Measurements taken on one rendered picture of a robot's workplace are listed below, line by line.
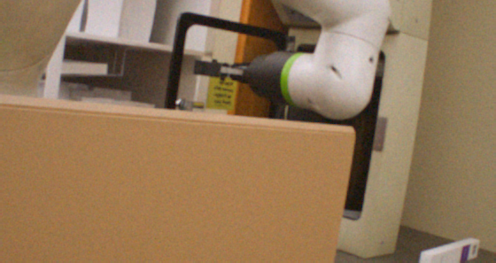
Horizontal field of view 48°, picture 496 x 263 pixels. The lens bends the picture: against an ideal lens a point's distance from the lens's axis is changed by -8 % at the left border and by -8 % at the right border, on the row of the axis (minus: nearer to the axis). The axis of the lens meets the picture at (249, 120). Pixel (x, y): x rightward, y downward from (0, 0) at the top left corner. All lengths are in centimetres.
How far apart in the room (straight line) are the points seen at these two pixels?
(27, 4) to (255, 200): 18
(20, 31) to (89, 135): 16
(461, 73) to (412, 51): 39
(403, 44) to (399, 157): 23
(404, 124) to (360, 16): 39
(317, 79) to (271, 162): 61
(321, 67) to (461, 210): 80
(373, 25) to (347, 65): 8
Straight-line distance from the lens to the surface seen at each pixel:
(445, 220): 164
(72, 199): 25
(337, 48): 93
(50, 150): 25
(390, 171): 125
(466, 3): 166
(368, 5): 95
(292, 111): 141
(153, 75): 266
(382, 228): 128
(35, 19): 39
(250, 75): 106
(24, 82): 46
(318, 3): 91
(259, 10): 144
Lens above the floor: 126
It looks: 3 degrees down
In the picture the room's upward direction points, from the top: 8 degrees clockwise
